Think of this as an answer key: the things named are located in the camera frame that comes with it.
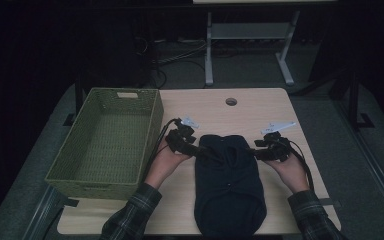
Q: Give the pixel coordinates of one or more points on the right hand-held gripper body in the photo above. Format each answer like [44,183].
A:
[276,148]

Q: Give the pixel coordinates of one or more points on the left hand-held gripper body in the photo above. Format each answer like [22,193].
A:
[180,140]

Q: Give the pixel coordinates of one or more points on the dark blue garment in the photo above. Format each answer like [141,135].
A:
[228,186]

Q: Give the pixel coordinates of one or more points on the green woven basket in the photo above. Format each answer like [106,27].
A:
[106,140]

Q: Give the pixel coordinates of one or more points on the person's right hand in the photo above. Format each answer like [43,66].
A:
[290,173]

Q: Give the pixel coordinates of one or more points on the person's left hand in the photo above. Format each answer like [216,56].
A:
[165,166]

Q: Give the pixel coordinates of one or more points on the grey tape strip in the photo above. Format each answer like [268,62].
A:
[330,202]

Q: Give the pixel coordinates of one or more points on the white metal stand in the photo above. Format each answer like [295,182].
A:
[246,31]

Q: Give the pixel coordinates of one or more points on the black metal frame post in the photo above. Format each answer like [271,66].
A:
[79,96]
[353,100]

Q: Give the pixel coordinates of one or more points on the aluminium rail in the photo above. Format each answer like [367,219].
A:
[41,213]
[373,166]

